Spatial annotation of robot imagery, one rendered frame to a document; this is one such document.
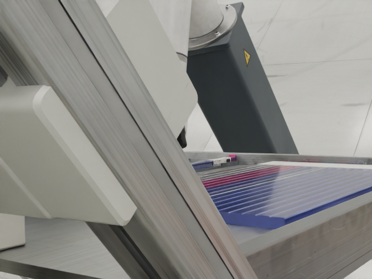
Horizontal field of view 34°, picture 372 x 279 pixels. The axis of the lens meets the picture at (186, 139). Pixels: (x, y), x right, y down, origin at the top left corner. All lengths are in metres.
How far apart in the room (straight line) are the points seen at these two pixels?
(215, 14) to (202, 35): 0.06
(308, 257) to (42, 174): 0.30
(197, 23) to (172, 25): 0.63
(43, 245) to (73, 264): 0.07
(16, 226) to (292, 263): 0.22
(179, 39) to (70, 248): 0.51
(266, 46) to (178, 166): 2.51
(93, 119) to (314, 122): 2.06
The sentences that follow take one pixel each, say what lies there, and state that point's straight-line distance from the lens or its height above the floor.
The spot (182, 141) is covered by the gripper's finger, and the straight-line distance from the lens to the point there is 0.90.
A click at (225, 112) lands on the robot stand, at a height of 0.47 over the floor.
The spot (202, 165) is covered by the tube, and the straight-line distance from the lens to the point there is 1.04.
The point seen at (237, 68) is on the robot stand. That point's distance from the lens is 1.59.
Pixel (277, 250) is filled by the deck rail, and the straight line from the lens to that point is 0.45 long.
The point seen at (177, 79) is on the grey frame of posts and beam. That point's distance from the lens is 0.26.
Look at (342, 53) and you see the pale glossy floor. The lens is 2.55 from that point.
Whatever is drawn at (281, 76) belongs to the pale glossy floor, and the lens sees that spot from 2.54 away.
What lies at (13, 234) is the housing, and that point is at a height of 1.19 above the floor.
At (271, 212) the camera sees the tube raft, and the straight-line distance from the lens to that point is 0.56.
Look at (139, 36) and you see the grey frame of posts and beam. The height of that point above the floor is 1.36.
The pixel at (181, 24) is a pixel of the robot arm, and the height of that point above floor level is 1.04.
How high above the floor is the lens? 1.47
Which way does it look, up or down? 37 degrees down
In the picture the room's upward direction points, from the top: 30 degrees counter-clockwise
